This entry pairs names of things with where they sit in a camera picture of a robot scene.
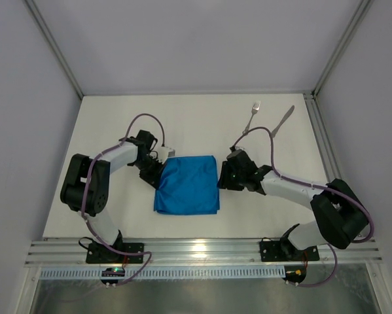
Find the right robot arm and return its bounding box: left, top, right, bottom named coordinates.
left=218, top=149, right=370, bottom=260

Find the left aluminium frame post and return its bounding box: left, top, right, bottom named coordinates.
left=23, top=0, right=84, bottom=100

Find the right controller board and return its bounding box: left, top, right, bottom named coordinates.
left=283, top=265, right=307, bottom=287

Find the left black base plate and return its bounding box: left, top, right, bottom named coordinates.
left=86, top=241, right=145, bottom=264

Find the aluminium front rail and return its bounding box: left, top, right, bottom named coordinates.
left=25, top=238, right=383, bottom=267

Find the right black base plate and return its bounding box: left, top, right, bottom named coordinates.
left=258, top=237, right=320, bottom=262

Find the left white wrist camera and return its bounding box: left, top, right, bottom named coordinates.
left=157, top=146, right=175, bottom=164

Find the right side aluminium rail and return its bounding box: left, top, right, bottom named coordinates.
left=302, top=91, right=361, bottom=236

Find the left controller board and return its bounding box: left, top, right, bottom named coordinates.
left=100, top=267, right=125, bottom=288

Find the aluminium rail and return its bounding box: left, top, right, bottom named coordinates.
left=25, top=238, right=383, bottom=267
left=302, top=91, right=361, bottom=236

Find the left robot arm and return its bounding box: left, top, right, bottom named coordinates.
left=60, top=130, right=166, bottom=264

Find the controller board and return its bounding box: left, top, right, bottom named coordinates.
left=283, top=265, right=307, bottom=287
left=100, top=267, right=125, bottom=288

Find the right aluminium frame post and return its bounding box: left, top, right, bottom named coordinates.
left=312, top=0, right=374, bottom=97

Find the silver fork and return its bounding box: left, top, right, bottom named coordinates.
left=242, top=101, right=260, bottom=135

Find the slotted cable duct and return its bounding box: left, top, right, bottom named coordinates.
left=39, top=265, right=284, bottom=280

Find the silver table knife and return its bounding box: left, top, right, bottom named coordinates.
left=271, top=105, right=295, bottom=138

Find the blue cloth napkin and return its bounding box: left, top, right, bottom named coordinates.
left=153, top=156, right=220, bottom=216

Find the aluminium frame post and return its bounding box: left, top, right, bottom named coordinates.
left=312, top=0, right=374, bottom=97
left=23, top=0, right=84, bottom=100

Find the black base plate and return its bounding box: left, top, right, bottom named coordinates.
left=258, top=237, right=320, bottom=262
left=86, top=241, right=145, bottom=264

